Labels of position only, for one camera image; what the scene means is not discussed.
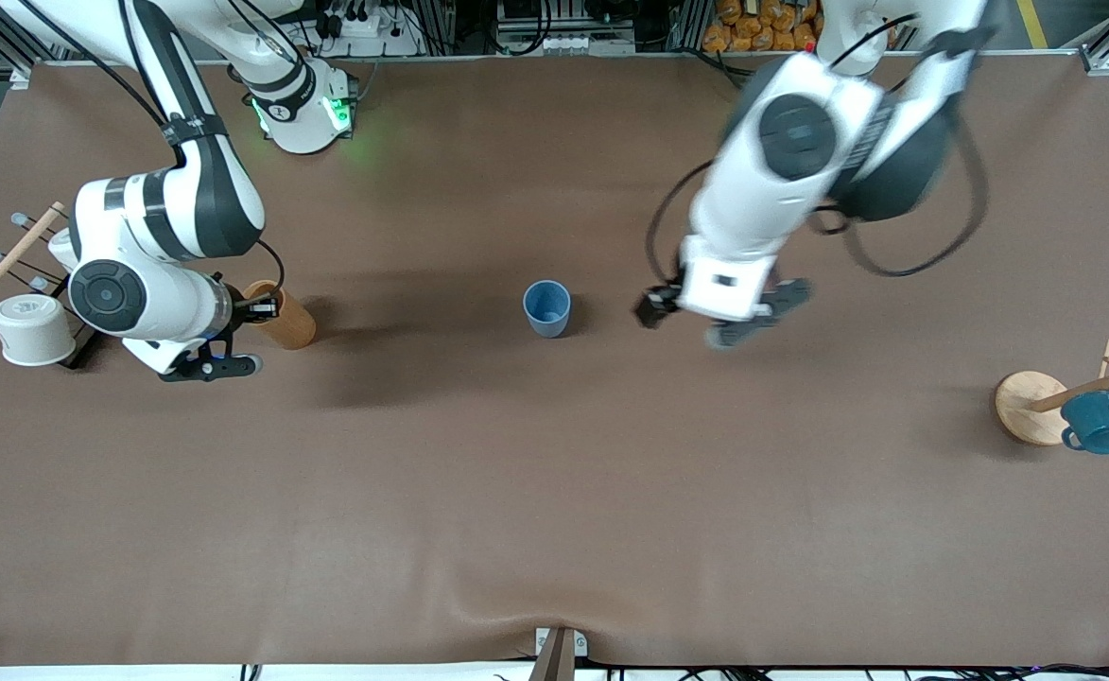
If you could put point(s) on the white cup with barcode label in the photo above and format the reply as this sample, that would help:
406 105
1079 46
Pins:
34 331

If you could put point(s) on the white power strip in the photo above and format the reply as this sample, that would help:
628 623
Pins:
374 33

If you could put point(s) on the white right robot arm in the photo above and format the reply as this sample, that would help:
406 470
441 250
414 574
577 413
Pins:
166 203

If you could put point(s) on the white connector block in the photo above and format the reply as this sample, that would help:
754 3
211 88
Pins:
563 43

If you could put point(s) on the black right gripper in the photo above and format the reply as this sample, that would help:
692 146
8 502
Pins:
241 309

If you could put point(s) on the blue cup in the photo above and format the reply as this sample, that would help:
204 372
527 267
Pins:
547 307

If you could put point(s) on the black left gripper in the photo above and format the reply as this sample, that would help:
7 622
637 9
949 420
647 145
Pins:
656 305

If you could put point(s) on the wooden mug tree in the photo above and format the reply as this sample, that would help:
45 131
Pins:
1027 407

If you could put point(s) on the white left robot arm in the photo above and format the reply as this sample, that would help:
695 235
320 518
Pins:
781 189

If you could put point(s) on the teal mug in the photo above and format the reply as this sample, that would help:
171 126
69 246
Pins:
1098 423

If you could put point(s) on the pile of orange bags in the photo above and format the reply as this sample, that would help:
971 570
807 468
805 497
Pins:
762 28

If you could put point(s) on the light wooden rack rod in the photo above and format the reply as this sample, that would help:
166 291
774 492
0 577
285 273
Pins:
6 260

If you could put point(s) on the brown cylindrical cup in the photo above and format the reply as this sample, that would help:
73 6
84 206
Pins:
291 326

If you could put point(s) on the metal table clamp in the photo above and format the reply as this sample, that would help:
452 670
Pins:
561 653

